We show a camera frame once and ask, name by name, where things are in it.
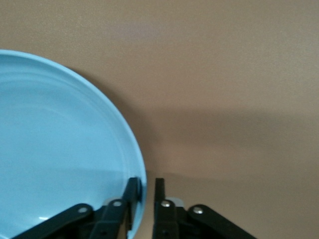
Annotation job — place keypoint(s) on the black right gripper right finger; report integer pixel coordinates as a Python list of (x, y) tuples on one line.
[(169, 221)]

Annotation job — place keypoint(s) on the blue plate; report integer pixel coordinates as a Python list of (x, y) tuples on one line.
[(57, 129)]

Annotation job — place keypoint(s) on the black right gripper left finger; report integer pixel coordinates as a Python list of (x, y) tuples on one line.
[(112, 216)]

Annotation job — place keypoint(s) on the brown table cloth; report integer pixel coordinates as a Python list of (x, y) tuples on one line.
[(224, 74)]

